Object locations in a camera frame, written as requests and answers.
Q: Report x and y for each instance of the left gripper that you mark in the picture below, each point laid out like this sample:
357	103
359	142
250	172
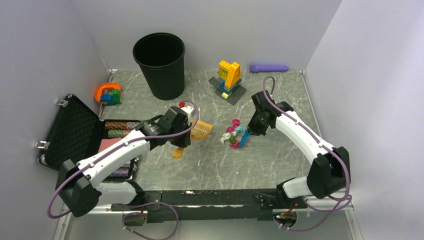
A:
184	142

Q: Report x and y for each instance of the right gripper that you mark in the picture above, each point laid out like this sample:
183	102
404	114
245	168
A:
252	127

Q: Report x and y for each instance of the yellow slotted scoop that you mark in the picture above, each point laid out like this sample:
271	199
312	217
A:
200	131

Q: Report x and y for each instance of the blue hand brush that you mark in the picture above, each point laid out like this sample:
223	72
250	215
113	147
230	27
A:
244	138

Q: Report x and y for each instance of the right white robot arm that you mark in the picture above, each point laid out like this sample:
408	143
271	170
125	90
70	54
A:
329	165

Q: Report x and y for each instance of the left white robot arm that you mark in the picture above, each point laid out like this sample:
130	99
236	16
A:
81	185

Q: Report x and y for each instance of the light blue paper scrap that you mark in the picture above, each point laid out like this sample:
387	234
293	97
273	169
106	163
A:
241	129

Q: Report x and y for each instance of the large magenta paper scrap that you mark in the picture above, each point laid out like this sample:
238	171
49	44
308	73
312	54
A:
235	124

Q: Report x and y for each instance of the small green paper scrap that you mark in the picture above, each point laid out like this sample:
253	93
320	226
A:
232	139

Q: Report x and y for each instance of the white twisted paper scrap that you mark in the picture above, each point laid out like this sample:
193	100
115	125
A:
226	137

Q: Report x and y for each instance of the purple cylinder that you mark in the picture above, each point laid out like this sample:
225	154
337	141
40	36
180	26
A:
259	68

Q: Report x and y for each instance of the yellow toy brick tower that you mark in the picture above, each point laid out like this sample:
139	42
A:
227	82

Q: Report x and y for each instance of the black plastic bucket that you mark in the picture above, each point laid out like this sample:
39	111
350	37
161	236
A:
160	56

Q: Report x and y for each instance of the pink playing cards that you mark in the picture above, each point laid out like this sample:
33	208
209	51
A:
108	144

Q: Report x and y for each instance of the black poker chip case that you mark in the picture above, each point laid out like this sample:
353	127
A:
77	132

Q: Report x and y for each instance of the orange ring toy blocks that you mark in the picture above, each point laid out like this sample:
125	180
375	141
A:
109	94

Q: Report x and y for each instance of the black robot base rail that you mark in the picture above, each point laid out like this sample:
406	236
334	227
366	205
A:
193	205

